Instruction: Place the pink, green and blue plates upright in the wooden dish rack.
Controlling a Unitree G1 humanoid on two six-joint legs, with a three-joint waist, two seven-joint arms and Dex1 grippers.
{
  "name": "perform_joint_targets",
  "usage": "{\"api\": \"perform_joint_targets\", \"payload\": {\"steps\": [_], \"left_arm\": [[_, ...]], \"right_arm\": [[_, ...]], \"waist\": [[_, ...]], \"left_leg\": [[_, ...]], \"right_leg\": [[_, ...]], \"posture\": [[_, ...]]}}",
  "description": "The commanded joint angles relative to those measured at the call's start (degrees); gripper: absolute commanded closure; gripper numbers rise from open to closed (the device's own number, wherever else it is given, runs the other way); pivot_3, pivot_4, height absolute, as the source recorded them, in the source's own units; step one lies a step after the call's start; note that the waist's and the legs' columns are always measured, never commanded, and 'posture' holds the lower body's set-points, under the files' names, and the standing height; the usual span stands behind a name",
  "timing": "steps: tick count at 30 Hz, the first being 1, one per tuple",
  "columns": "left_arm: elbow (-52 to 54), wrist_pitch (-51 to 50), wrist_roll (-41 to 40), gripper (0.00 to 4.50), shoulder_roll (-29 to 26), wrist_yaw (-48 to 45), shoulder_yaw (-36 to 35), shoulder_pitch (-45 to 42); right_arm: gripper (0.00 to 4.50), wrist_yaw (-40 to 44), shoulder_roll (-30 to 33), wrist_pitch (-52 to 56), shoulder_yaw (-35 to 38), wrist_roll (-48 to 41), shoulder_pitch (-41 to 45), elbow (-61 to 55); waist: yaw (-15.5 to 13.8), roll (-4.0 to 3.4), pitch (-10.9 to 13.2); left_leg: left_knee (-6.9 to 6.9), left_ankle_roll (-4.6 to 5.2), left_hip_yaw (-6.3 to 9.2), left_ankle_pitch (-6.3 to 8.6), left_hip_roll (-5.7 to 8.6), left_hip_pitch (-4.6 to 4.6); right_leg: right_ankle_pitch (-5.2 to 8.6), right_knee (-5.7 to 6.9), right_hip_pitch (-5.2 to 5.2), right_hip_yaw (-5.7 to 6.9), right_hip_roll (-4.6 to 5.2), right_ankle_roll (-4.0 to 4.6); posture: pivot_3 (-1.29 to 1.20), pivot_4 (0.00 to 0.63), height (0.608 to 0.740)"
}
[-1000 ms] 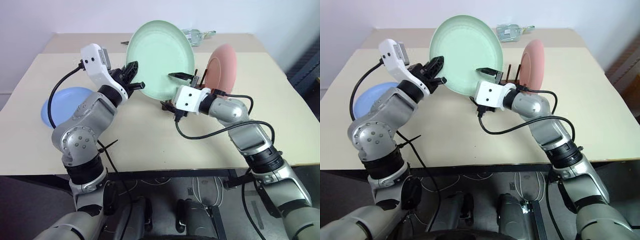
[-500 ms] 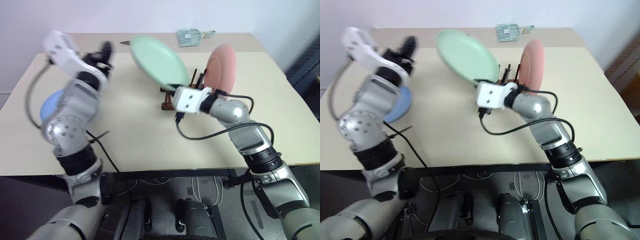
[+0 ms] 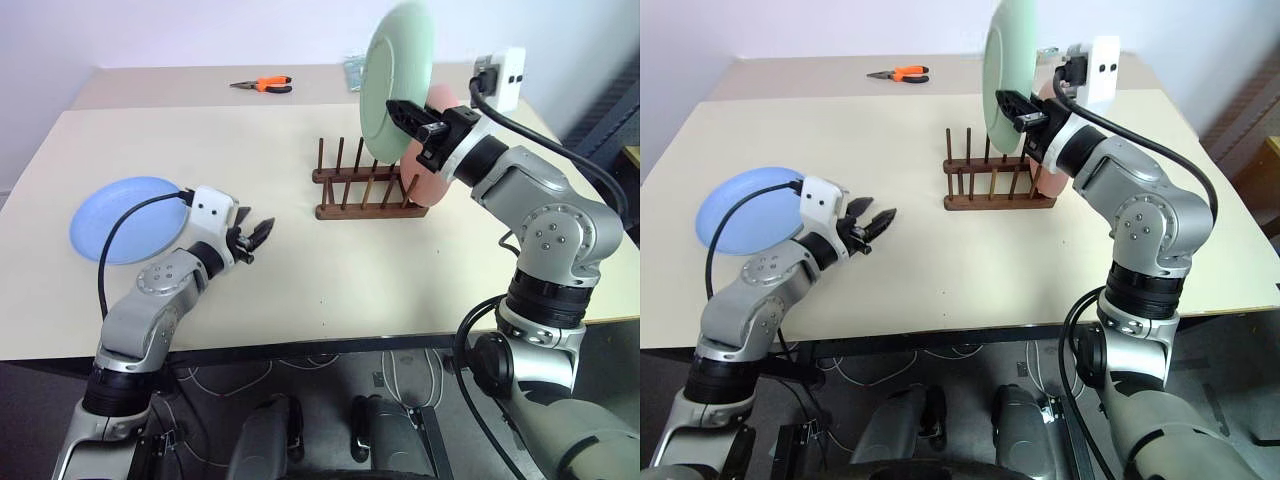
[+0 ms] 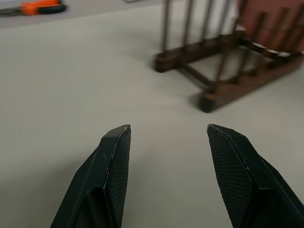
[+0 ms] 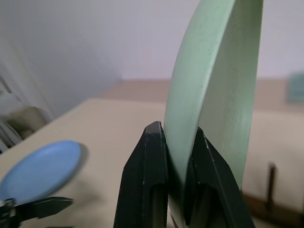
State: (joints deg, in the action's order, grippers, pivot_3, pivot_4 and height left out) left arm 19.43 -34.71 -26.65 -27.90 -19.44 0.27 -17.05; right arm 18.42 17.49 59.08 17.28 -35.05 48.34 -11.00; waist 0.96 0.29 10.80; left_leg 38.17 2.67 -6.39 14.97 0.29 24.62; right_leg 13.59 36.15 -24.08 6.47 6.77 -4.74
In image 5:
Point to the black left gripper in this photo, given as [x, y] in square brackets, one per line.
[7, 215]

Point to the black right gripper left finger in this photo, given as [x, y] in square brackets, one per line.
[142, 180]

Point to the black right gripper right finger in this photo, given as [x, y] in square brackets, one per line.
[213, 190]

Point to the blue plate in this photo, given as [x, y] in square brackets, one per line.
[40, 168]

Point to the green plate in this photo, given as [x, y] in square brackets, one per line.
[213, 71]

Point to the wooden dish rack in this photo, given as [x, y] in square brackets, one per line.
[270, 183]

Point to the teal box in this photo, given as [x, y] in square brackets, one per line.
[296, 86]

